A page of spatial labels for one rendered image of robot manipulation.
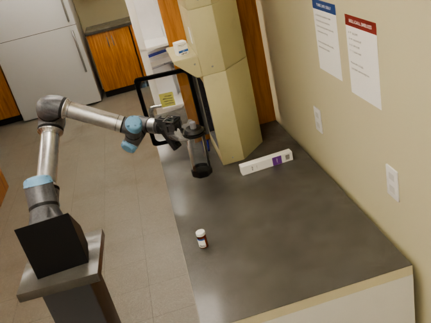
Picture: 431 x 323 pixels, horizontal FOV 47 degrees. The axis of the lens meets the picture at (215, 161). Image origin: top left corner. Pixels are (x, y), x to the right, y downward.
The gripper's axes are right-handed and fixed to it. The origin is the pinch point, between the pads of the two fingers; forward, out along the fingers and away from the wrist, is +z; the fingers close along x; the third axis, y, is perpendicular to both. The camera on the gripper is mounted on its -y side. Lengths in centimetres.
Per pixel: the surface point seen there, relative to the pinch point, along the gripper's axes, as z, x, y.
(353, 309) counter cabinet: 88, -46, -28
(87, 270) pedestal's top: -10, -70, -25
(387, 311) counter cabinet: 96, -38, -33
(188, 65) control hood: -6.1, 14.0, 28.0
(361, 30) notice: 79, -7, 52
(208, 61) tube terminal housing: 0.6, 20.3, 27.8
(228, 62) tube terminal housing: 5.8, 28.6, 24.3
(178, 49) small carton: -13.2, 17.7, 33.6
